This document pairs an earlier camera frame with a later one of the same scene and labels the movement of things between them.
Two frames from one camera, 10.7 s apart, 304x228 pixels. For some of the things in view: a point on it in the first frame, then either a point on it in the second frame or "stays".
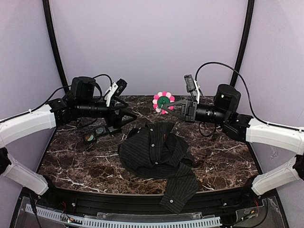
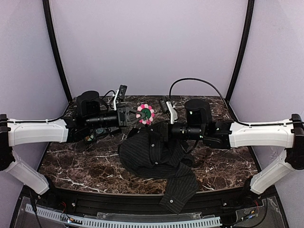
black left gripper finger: x=120 y=103 to x=134 y=111
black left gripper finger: x=129 y=114 to x=137 y=121
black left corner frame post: x=46 y=11 stays
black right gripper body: x=189 y=110 to x=164 y=129
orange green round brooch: x=89 y=137 stays
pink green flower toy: x=163 y=98 to x=149 y=114
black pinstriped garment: x=150 y=151 stays
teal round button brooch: x=99 y=130 stays
